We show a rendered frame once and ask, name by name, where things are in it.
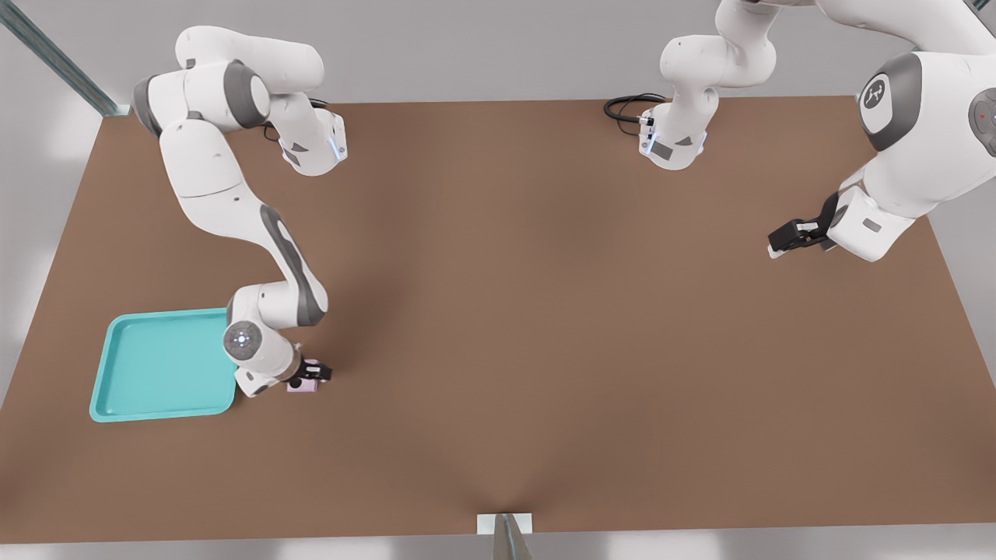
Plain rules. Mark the pale lilac phone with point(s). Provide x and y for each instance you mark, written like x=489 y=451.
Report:
x=305 y=384

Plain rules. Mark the pale blue-green tray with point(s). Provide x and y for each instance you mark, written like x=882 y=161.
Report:
x=159 y=365

